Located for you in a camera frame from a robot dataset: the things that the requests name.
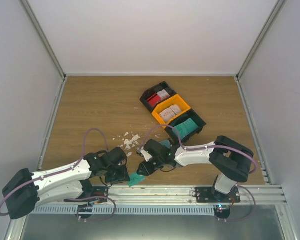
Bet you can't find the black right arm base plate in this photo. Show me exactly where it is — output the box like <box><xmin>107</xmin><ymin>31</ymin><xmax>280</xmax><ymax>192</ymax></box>
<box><xmin>191</xmin><ymin>186</ymin><xmax>241</xmax><ymax>204</ymax></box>

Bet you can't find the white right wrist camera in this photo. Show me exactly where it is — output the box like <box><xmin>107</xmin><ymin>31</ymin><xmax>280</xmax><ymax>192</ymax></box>
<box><xmin>137</xmin><ymin>147</ymin><xmax>153</xmax><ymax>162</ymax></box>

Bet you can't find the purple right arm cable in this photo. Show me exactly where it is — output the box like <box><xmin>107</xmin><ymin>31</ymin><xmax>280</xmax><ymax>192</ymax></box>
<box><xmin>138</xmin><ymin>124</ymin><xmax>258</xmax><ymax>176</ymax></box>

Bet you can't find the red white card stack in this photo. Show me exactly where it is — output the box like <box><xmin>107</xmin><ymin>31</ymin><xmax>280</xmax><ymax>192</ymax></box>
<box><xmin>147</xmin><ymin>89</ymin><xmax>171</xmax><ymax>108</ymax></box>

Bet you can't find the teal VIP card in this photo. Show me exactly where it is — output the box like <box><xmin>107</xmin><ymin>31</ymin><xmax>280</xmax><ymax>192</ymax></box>
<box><xmin>128</xmin><ymin>172</ymin><xmax>146</xmax><ymax>188</ymax></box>
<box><xmin>159</xmin><ymin>139</ymin><xmax>171</xmax><ymax>149</ymax></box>

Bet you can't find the aluminium mounting rail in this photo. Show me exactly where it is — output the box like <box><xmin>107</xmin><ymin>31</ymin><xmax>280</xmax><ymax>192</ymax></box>
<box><xmin>35</xmin><ymin>185</ymin><xmax>287</xmax><ymax>207</ymax></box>

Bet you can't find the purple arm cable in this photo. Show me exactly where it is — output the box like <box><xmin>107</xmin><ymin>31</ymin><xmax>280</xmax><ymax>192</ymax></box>
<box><xmin>138</xmin><ymin>124</ymin><xmax>258</xmax><ymax>176</ymax></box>
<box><xmin>0</xmin><ymin>127</ymin><xmax>110</xmax><ymax>217</ymax></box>

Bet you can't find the grey slotted cable duct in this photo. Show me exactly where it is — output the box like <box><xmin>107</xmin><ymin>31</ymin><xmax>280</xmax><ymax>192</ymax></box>
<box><xmin>32</xmin><ymin>204</ymin><xmax>215</xmax><ymax>216</ymax></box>

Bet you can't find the black leather card holder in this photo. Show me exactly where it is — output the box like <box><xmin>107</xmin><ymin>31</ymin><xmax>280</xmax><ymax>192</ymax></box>
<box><xmin>159</xmin><ymin>138</ymin><xmax>180</xmax><ymax>152</ymax></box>

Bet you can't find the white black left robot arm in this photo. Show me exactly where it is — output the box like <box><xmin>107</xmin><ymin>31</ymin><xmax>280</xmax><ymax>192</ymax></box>
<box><xmin>2</xmin><ymin>147</ymin><xmax>130</xmax><ymax>220</ymax></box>

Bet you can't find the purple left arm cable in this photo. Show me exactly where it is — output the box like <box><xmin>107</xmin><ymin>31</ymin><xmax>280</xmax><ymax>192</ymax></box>
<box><xmin>0</xmin><ymin>127</ymin><xmax>110</xmax><ymax>217</ymax></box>

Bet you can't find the black card bin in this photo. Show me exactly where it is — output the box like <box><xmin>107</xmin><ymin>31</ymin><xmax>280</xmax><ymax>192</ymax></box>
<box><xmin>164</xmin><ymin>109</ymin><xmax>207</xmax><ymax>144</ymax></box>
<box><xmin>140</xmin><ymin>81</ymin><xmax>177</xmax><ymax>113</ymax></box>

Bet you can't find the black left card bin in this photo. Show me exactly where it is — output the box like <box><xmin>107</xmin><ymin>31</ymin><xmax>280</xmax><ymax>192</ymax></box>
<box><xmin>140</xmin><ymin>81</ymin><xmax>177</xmax><ymax>113</ymax></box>

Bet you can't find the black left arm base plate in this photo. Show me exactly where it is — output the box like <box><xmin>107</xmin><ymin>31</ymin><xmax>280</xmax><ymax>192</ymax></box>
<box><xmin>63</xmin><ymin>186</ymin><xmax>109</xmax><ymax>204</ymax></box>

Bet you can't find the teal card stack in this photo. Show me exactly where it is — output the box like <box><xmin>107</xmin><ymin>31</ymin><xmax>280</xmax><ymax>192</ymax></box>
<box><xmin>172</xmin><ymin>118</ymin><xmax>199</xmax><ymax>141</ymax></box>

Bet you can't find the black right card bin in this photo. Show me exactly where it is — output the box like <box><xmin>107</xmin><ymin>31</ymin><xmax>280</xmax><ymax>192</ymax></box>
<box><xmin>164</xmin><ymin>109</ymin><xmax>207</xmax><ymax>144</ymax></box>

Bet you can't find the yellow middle card bin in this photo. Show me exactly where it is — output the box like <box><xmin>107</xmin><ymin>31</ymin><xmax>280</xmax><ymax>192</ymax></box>
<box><xmin>151</xmin><ymin>94</ymin><xmax>191</xmax><ymax>125</ymax></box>

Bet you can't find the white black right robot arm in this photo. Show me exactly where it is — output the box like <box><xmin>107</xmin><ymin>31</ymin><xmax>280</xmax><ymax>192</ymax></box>
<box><xmin>136</xmin><ymin>135</ymin><xmax>258</xmax><ymax>203</ymax></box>

